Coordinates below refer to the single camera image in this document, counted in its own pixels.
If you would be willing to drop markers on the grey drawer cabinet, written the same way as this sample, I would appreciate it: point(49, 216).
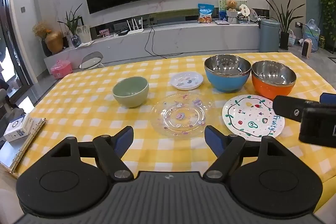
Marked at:
point(331, 47)

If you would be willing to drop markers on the gold vase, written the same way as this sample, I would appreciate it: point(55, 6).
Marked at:
point(54, 43)

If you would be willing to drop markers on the pothos plant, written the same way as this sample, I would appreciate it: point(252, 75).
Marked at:
point(328, 3)

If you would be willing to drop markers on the small white patterned plate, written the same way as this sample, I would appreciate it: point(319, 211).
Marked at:
point(186, 81)

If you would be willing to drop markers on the blue steel bowl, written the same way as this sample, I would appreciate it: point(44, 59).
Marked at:
point(225, 82)

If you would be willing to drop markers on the large water bottle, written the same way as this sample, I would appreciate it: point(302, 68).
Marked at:
point(311, 32)

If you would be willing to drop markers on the blue snack bag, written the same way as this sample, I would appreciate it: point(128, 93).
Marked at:
point(205, 12)

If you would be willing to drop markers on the black set-top box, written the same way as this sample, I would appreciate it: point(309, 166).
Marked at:
point(123, 33)

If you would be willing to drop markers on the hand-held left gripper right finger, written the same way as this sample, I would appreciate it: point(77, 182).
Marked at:
point(212, 141)

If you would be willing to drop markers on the dark vase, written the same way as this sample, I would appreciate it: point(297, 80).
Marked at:
point(45, 49)

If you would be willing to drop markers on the loose paper sheets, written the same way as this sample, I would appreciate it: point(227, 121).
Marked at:
point(86, 43)

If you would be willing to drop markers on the white art card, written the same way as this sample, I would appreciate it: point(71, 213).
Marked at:
point(84, 33)

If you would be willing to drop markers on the yellow checkered tablecloth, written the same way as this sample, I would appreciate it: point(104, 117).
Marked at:
point(78, 108)

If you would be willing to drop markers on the blue glass vase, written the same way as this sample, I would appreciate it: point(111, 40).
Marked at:
point(75, 40)

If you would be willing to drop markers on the woven basket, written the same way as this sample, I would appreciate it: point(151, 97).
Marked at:
point(292, 39)

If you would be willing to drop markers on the green canister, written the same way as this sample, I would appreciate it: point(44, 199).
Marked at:
point(322, 42)

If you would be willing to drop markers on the round grey fan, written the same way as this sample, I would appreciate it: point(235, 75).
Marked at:
point(254, 14)

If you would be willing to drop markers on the wall outlet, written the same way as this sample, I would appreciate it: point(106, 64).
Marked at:
point(298, 24)

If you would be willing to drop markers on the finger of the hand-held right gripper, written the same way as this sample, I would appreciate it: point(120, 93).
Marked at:
point(287, 108)
point(328, 98)

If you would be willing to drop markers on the green picture board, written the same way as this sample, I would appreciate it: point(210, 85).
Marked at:
point(222, 7)

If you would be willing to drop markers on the brown teddy bear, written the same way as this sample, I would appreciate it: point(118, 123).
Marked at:
point(231, 5)

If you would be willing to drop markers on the orange steel bowl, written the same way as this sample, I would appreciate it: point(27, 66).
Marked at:
point(265, 88)

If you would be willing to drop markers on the white cardboard box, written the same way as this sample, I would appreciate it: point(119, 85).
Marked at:
point(17, 128)

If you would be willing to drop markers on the small beige heater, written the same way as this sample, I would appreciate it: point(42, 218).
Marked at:
point(307, 49)

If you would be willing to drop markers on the white fruit-print plate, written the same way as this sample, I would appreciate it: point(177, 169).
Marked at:
point(249, 113)

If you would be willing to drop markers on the flat book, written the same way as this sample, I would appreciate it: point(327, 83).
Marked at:
point(222, 22)

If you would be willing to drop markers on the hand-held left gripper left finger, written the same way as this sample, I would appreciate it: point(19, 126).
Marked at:
point(125, 138)

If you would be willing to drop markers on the clear glass patterned plate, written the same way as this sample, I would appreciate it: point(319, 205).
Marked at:
point(181, 116)

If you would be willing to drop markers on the white wifi router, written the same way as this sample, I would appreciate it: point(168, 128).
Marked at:
point(135, 30)

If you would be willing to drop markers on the green leafy plant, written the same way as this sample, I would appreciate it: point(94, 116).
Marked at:
point(72, 20)

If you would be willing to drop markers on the pink plastic case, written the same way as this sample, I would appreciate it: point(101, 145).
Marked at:
point(61, 69)

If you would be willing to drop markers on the potted long-leaf plant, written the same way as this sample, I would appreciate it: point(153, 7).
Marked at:
point(284, 19)

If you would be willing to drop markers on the dried flower bunch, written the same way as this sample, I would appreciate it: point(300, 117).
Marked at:
point(40, 29)

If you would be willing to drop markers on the white hair dryer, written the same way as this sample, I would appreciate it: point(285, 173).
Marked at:
point(300, 42)

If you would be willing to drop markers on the white hand fan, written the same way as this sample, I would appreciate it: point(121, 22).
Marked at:
point(244, 9)

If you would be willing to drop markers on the green ceramic bowl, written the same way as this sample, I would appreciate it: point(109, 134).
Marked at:
point(131, 98)

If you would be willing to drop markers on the white marble tv console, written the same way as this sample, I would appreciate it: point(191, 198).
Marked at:
point(170, 37)

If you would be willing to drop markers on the pink photo card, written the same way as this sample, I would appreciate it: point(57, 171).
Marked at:
point(104, 33)

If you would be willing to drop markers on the grey-blue trash can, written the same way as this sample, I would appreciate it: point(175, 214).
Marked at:
point(269, 36)

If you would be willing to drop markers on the white wrapped pot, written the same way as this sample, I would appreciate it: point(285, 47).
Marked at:
point(232, 16)

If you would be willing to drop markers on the grey round stool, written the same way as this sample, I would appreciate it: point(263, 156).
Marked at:
point(92, 60)

